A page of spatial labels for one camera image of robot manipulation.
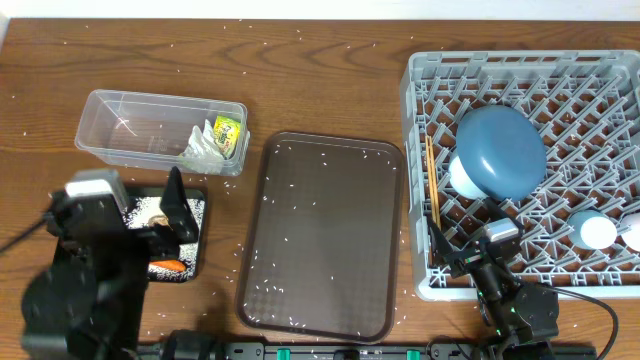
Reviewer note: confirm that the grey dishwasher rack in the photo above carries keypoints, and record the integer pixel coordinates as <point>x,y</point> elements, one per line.
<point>585,106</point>

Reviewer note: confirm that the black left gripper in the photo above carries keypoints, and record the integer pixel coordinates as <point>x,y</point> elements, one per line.
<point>128,236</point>

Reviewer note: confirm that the clear plastic bin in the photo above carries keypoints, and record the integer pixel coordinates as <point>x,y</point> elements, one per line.
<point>150,131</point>

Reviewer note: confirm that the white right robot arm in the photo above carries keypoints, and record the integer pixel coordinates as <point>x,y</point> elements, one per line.
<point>523,314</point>

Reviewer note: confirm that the blue plate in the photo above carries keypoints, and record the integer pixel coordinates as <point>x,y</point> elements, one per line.
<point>501,151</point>

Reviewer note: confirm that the light blue rice bowl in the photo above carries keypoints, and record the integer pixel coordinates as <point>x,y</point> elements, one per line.
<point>461,182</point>

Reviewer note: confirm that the orange carrot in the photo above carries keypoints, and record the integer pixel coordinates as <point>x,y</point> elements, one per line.
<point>170,265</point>

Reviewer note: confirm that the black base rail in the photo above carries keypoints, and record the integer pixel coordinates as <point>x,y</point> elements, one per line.
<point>187,345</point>

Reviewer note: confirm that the white wrapper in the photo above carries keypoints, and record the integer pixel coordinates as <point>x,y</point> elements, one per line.
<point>202,155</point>

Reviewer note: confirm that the brown food scrap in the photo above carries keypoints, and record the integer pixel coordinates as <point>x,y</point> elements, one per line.
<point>160,220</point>

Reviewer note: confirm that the green snack packet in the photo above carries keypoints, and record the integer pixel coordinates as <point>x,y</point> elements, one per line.
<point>226,133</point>

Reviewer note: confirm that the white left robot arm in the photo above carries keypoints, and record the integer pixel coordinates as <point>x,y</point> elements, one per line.
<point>88,303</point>

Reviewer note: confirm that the black waste tray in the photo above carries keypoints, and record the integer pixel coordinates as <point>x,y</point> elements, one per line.
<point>132,267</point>

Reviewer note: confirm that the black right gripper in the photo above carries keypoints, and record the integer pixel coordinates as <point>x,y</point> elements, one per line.
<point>465,260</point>

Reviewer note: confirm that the pink cup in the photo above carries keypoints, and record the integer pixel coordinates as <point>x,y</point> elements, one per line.
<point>631,226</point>

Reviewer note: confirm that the brown serving tray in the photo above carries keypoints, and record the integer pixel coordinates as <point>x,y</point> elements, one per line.
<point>322,250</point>

